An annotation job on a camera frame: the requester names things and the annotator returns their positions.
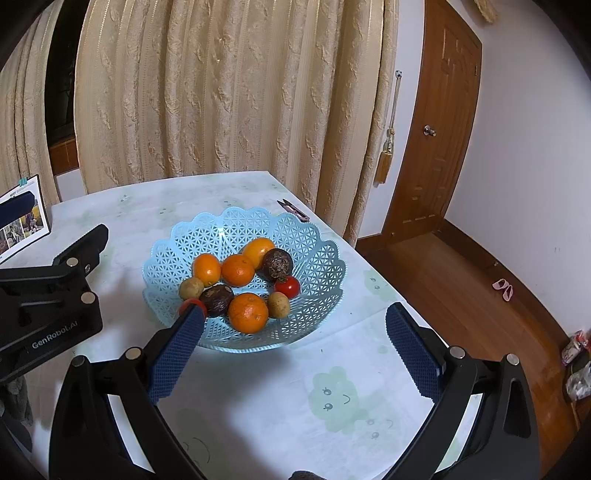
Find wide beige curtain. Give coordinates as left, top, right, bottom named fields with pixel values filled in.
left=74, top=0, right=400, bottom=245

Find photo collage board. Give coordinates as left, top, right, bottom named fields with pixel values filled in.
left=0, top=174, right=51, bottom=265

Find small golden kiwi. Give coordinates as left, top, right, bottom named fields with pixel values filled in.
left=267, top=293, right=291, bottom=319
left=178, top=277, right=205, bottom=300

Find black thread scissors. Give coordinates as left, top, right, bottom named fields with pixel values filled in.
left=277, top=198, right=310, bottom=223

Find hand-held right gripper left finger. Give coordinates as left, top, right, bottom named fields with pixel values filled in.
left=48, top=305, right=206, bottom=480

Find dark window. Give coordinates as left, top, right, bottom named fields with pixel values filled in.
left=44, top=0, right=88, bottom=139

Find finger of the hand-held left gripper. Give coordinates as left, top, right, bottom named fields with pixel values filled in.
left=0, top=191, right=38, bottom=229
left=52, top=224, right=110, bottom=280

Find brown wooden door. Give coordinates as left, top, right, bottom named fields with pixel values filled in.
left=355, top=0, right=483, bottom=252

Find pink plastic bag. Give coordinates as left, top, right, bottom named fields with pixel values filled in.
left=561, top=329, right=591, bottom=367

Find large orange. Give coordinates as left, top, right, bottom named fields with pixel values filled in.
left=228, top=292, right=269, bottom=334

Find clear plastic bag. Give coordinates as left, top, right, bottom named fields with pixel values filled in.
left=566, top=360, right=591, bottom=402

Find wooden window sill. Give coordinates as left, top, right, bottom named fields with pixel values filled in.
left=48, top=134, right=81, bottom=176

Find light blue plastic basket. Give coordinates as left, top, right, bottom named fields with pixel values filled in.
left=141, top=206, right=347, bottom=354

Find dark brown passion fruit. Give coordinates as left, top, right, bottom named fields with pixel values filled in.
left=199, top=284, right=235, bottom=317
left=262, top=248, right=294, bottom=283

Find beige curtain tassel tieback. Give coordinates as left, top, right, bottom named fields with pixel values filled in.
left=373, top=69, right=403, bottom=188

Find tan straw hanging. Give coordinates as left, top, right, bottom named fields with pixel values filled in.
left=473, top=0, right=500, bottom=25

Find narrow beige curtain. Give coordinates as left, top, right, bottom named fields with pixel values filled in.
left=0, top=9, right=63, bottom=206

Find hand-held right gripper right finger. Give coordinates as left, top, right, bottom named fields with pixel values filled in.
left=385, top=302, right=541, bottom=480

